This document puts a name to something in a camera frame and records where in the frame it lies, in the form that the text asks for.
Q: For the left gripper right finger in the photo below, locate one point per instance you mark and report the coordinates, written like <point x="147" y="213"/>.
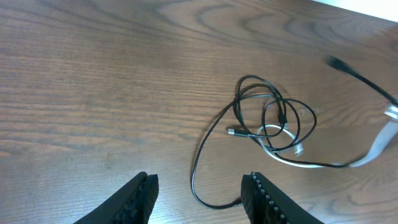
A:
<point x="265" y="203"/>

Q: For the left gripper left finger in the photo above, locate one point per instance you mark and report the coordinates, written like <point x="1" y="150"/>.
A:
<point x="133" y="203"/>

